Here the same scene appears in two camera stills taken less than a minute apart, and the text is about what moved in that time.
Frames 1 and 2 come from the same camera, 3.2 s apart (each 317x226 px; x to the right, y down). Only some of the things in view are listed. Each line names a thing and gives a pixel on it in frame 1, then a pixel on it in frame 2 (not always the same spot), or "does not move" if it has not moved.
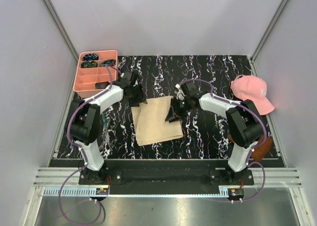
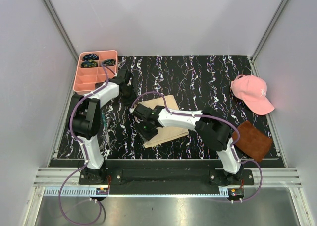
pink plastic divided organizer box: (92, 76) does not move
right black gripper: (171, 116) -> (144, 136)
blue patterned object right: (108, 62) does not move
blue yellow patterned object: (89, 64) does not move
